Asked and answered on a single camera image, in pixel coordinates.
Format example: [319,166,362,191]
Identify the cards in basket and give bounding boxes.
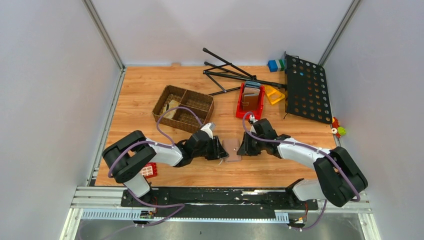
[161,99,180,119]

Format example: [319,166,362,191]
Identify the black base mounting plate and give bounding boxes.
[141,187,319,219]

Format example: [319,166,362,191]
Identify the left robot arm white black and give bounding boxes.
[102,130,229,207]

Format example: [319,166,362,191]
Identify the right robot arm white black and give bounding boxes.
[237,115,369,209]

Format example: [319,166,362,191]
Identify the black folding stand legs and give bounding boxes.
[202,47,288,96]

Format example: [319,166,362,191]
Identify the red plastic bin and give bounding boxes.
[235,81,265,119]

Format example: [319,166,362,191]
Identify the black perforated music stand tray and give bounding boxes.
[284,54,333,124]

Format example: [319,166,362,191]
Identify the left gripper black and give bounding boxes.
[193,135,231,161]

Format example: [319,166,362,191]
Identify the brown wicker divided basket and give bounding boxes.
[152,85,215,133]

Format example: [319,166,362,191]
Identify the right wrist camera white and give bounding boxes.
[248,114,258,125]

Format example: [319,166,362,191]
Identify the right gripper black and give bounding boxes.
[237,132,265,157]

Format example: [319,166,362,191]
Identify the red green toy pieces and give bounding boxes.
[331,117,347,139]

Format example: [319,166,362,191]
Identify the blue green white blocks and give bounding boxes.
[267,59,286,73]

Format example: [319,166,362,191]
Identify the red white window toy block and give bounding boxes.
[140,162,158,179]

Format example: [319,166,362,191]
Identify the brown wallet in bin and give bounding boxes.
[241,87,260,111]

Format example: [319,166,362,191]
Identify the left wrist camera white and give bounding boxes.
[200,122,216,139]

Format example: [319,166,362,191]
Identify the yellow plastic triangle toy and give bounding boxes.
[264,85,286,105]

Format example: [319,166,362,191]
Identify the aluminium frame rail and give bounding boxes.
[71,186,372,223]

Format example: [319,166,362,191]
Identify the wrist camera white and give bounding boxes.
[248,114,258,125]
[200,122,216,139]

